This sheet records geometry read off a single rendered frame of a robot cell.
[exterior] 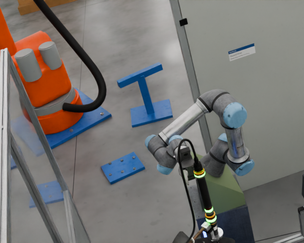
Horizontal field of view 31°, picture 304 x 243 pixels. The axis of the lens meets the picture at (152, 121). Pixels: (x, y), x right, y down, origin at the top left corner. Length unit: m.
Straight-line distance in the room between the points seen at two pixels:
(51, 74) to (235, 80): 2.44
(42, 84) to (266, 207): 2.73
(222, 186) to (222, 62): 1.28
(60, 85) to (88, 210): 1.61
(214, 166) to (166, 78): 3.66
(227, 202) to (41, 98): 3.32
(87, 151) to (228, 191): 2.92
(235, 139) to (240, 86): 1.45
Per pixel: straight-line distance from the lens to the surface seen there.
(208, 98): 2.75
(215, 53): 4.05
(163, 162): 2.68
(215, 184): 3.07
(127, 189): 5.15
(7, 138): 2.40
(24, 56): 5.80
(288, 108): 4.52
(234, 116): 2.66
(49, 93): 6.08
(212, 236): 2.42
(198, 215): 3.23
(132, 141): 5.75
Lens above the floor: 3.20
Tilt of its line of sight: 33 degrees down
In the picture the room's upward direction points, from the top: 17 degrees counter-clockwise
